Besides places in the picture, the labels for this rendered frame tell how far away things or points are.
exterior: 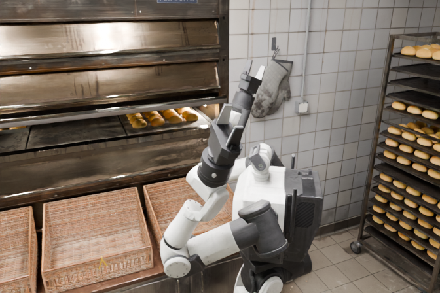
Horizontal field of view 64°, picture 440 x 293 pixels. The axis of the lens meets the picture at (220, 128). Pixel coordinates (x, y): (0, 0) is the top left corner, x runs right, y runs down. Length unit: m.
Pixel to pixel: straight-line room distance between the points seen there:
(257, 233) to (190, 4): 1.53
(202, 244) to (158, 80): 1.33
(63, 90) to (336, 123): 2.01
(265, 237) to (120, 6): 1.53
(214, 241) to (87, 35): 1.42
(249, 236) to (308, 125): 1.83
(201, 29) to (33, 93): 1.02
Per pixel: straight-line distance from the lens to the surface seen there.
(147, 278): 2.15
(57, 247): 2.47
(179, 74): 2.27
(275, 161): 1.47
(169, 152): 2.40
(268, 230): 1.09
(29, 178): 2.37
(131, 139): 2.30
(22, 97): 2.19
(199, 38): 2.26
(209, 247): 1.11
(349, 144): 3.17
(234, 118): 1.49
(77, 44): 2.13
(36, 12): 2.15
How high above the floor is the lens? 2.00
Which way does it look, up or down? 20 degrees down
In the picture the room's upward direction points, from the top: straight up
